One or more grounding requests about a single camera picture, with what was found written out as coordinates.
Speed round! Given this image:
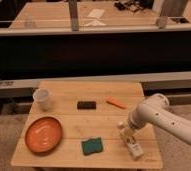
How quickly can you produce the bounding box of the white plastic bottle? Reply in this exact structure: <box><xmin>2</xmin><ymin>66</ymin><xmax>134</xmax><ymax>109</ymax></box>
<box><xmin>117</xmin><ymin>122</ymin><xmax>144</xmax><ymax>160</ymax></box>

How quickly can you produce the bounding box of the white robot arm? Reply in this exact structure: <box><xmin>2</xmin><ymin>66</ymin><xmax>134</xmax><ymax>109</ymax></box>
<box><xmin>127</xmin><ymin>93</ymin><xmax>191</xmax><ymax>146</ymax></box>

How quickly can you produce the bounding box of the orange marker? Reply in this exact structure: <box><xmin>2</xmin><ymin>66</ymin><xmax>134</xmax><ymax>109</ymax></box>
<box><xmin>106</xmin><ymin>98</ymin><xmax>126</xmax><ymax>109</ymax></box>

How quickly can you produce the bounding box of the black rectangular block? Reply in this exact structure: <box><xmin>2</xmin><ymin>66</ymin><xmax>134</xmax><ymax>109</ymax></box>
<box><xmin>77</xmin><ymin>101</ymin><xmax>96</xmax><ymax>109</ymax></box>

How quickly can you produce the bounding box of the translucent plastic cup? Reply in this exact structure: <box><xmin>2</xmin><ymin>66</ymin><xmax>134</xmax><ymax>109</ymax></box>
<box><xmin>33</xmin><ymin>89</ymin><xmax>51</xmax><ymax>111</ymax></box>

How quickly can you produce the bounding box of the green sponge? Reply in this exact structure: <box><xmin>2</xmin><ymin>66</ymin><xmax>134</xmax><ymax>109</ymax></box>
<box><xmin>81</xmin><ymin>137</ymin><xmax>103</xmax><ymax>155</ymax></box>

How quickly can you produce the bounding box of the orange bowl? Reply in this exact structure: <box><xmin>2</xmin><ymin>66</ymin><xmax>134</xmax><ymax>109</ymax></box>
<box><xmin>25</xmin><ymin>117</ymin><xmax>63</xmax><ymax>153</ymax></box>

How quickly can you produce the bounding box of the white paper sheet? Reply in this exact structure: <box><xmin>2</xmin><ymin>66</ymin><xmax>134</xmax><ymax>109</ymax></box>
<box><xmin>88</xmin><ymin>9</ymin><xmax>104</xmax><ymax>19</ymax></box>

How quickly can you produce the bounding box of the grey metal post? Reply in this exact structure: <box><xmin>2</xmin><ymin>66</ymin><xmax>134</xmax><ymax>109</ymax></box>
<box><xmin>156</xmin><ymin>0</ymin><xmax>188</xmax><ymax>29</ymax></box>
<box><xmin>68</xmin><ymin>0</ymin><xmax>79</xmax><ymax>31</ymax></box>

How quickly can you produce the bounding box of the black cable clutter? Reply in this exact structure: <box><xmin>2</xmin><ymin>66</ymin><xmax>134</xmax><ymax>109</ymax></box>
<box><xmin>114</xmin><ymin>0</ymin><xmax>154</xmax><ymax>13</ymax></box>

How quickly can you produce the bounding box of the grey metal post right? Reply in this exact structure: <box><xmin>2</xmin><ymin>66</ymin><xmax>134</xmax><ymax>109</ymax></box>
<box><xmin>156</xmin><ymin>0</ymin><xmax>188</xmax><ymax>29</ymax></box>

